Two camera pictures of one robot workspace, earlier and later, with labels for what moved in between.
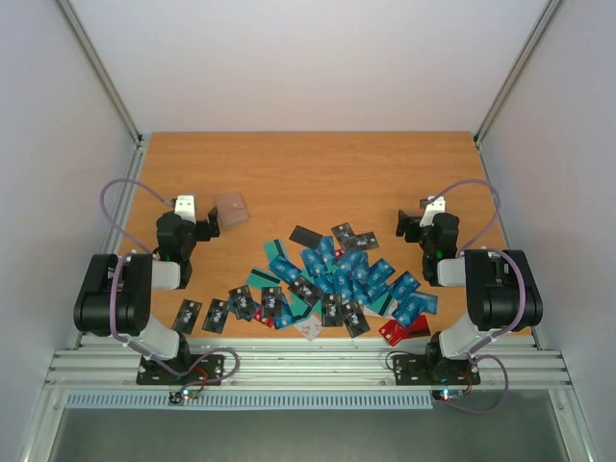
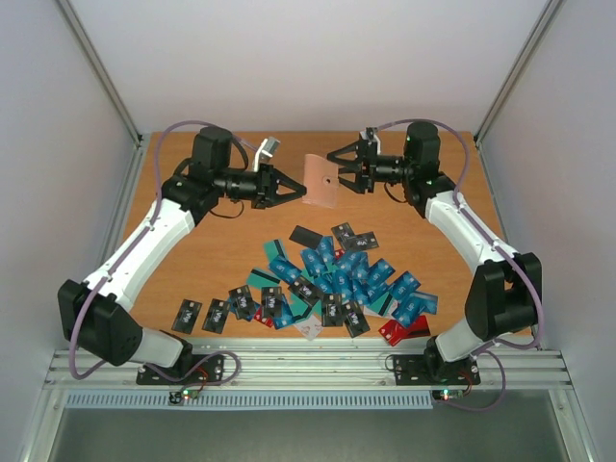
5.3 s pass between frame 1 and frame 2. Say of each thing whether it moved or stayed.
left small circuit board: stayed
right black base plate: stayed
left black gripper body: moved
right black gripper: moved
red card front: stayed
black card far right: stayed
